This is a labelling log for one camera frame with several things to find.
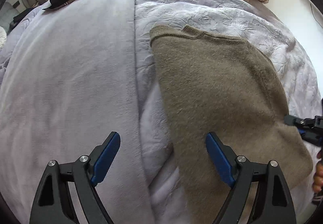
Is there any olive brown knit sweater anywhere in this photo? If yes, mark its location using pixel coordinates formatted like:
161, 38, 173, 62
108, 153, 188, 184
150, 25, 313, 223

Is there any person right hand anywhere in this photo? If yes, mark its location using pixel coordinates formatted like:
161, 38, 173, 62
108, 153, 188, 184
312, 150, 323, 193

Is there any white round pleated cushion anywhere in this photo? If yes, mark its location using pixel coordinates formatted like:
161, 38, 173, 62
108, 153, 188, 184
0, 26, 7, 49

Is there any grey quilted headboard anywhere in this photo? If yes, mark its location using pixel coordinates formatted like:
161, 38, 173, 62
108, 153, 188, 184
0, 2, 19, 33

